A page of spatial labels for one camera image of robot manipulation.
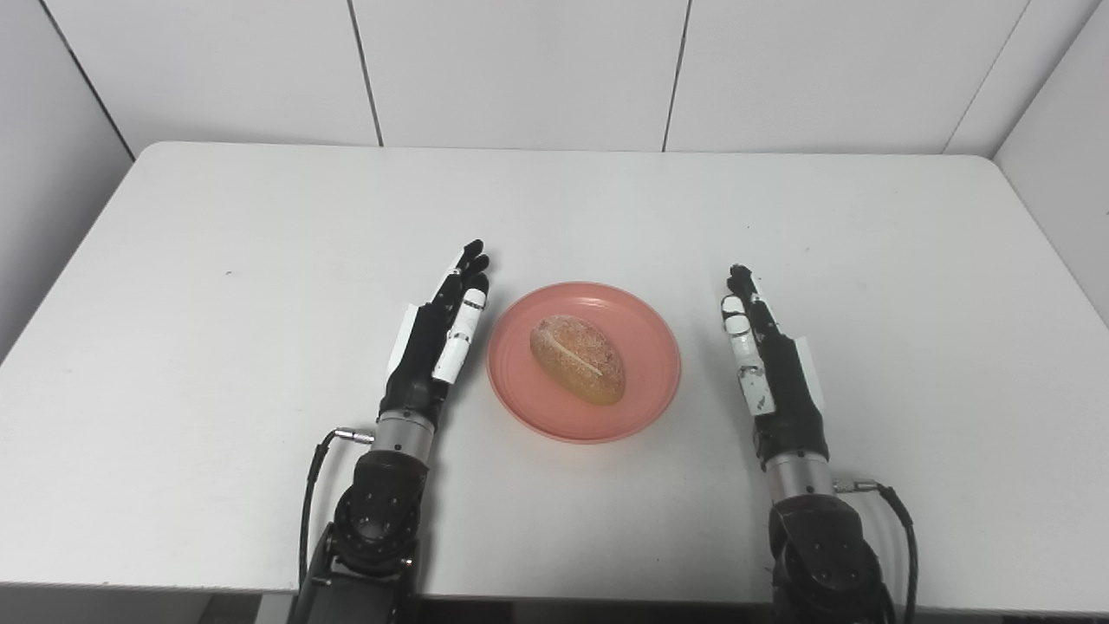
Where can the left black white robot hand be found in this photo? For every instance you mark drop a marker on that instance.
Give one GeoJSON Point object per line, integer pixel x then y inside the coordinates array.
{"type": "Point", "coordinates": [420, 364]}

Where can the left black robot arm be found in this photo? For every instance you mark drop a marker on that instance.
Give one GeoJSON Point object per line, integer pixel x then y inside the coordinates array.
{"type": "Point", "coordinates": [377, 511]}

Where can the pink round plate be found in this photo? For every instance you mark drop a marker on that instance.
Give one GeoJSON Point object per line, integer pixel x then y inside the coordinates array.
{"type": "Point", "coordinates": [645, 381]}

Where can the golden bread roll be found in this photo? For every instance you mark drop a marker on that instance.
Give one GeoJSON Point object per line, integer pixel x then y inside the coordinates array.
{"type": "Point", "coordinates": [576, 360]}

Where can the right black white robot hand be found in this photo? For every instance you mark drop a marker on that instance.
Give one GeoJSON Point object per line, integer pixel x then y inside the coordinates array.
{"type": "Point", "coordinates": [793, 399]}

